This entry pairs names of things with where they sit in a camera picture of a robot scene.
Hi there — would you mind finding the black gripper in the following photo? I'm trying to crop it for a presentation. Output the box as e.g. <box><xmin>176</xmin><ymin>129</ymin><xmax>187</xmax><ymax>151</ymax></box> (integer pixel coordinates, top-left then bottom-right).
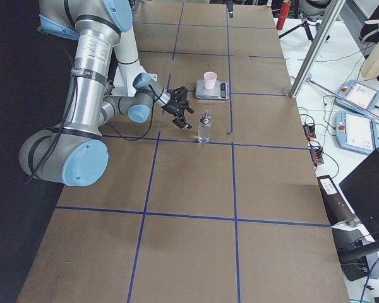
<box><xmin>162</xmin><ymin>86</ymin><xmax>194</xmax><ymax>129</ymax></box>

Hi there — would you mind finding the glass bottle with metal cap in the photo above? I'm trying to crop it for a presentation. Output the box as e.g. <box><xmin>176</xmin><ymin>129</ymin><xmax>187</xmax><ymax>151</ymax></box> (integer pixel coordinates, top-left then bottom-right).
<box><xmin>198</xmin><ymin>110</ymin><xmax>212</xmax><ymax>144</ymax></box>

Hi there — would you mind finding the pink cup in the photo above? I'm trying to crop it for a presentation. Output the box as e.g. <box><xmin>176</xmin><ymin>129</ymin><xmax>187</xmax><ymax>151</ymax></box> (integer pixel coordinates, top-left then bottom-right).
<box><xmin>203</xmin><ymin>71</ymin><xmax>217</xmax><ymax>90</ymax></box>

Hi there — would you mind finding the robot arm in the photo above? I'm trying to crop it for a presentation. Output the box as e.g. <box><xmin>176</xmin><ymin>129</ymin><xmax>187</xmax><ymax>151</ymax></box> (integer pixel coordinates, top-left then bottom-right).
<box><xmin>99</xmin><ymin>73</ymin><xmax>194</xmax><ymax>129</ymax></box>
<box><xmin>19</xmin><ymin>1</ymin><xmax>133</xmax><ymax>186</ymax></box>

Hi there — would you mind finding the digital kitchen scale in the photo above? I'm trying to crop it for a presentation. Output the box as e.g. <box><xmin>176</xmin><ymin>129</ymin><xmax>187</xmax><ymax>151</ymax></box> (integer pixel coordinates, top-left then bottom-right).
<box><xmin>195</xmin><ymin>80</ymin><xmax>230</xmax><ymax>100</ymax></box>

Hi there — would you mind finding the orange black connector board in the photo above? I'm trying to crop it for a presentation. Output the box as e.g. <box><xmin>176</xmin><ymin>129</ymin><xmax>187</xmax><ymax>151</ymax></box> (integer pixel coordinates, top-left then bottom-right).
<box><xmin>303</xmin><ymin>124</ymin><xmax>316</xmax><ymax>141</ymax></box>

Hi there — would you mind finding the red cylinder bottle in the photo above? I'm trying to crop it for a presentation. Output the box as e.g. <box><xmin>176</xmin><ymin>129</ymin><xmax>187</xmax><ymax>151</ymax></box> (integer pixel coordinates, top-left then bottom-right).
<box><xmin>276</xmin><ymin>0</ymin><xmax>292</xmax><ymax>30</ymax></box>

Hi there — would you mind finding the black tripod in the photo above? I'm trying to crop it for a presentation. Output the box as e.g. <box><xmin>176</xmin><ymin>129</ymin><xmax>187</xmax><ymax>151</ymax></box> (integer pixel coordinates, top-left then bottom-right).
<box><xmin>279</xmin><ymin>13</ymin><xmax>322</xmax><ymax>42</ymax></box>

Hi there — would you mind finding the near teach pendant tablet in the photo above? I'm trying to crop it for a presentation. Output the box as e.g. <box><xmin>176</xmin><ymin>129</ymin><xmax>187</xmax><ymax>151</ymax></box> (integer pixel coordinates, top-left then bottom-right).
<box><xmin>335</xmin><ymin>111</ymin><xmax>379</xmax><ymax>155</ymax></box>

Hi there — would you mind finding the teach pendant tablet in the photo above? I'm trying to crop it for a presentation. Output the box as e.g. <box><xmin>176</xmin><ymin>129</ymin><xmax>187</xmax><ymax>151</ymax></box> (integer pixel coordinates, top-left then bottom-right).
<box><xmin>335</xmin><ymin>111</ymin><xmax>379</xmax><ymax>155</ymax></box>
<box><xmin>338</xmin><ymin>80</ymin><xmax>379</xmax><ymax>111</ymax></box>

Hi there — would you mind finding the far teach pendant tablet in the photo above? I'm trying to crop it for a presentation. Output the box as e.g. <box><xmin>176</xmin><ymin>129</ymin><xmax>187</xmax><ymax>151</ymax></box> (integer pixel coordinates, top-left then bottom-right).
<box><xmin>338</xmin><ymin>80</ymin><xmax>379</xmax><ymax>111</ymax></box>

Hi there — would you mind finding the black monitor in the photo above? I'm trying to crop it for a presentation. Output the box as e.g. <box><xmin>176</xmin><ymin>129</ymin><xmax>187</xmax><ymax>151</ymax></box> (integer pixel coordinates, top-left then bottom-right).
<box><xmin>339</xmin><ymin>148</ymin><xmax>379</xmax><ymax>233</ymax></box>

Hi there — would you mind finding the office chair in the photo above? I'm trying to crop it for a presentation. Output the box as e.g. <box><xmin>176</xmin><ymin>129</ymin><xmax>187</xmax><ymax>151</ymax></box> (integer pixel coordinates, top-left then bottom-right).
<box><xmin>359</xmin><ymin>20</ymin><xmax>379</xmax><ymax>46</ymax></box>

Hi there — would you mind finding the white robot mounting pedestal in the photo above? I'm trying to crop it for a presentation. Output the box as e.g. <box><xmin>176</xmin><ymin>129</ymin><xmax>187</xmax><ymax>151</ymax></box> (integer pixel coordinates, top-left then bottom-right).
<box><xmin>107</xmin><ymin>18</ymin><xmax>159</xmax><ymax>97</ymax></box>

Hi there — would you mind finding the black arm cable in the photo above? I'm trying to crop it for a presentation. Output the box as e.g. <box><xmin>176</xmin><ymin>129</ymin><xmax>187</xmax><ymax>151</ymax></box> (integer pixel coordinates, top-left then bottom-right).
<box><xmin>25</xmin><ymin>47</ymin><xmax>165</xmax><ymax>184</ymax></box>

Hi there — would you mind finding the aluminium frame post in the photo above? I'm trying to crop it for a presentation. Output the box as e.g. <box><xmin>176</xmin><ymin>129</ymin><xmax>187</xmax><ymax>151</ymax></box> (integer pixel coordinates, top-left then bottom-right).
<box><xmin>289</xmin><ymin>0</ymin><xmax>346</xmax><ymax>98</ymax></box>

